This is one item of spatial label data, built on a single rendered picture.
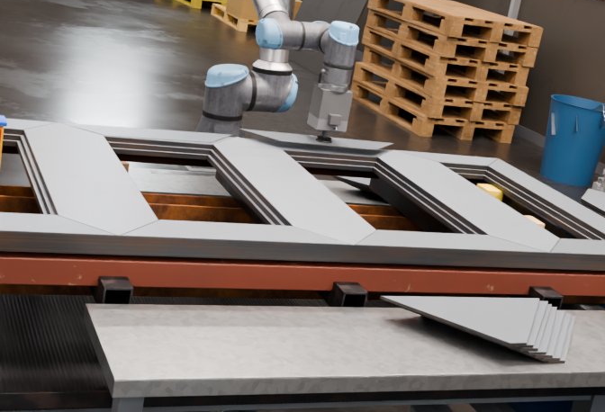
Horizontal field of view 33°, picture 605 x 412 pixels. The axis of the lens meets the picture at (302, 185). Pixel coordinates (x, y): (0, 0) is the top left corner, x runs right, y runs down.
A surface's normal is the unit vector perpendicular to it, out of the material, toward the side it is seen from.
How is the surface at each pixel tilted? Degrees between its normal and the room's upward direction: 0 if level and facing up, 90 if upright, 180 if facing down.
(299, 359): 0
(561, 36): 90
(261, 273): 90
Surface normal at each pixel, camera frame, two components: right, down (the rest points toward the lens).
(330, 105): 0.38, 0.32
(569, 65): -0.90, -0.04
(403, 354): 0.18, -0.95
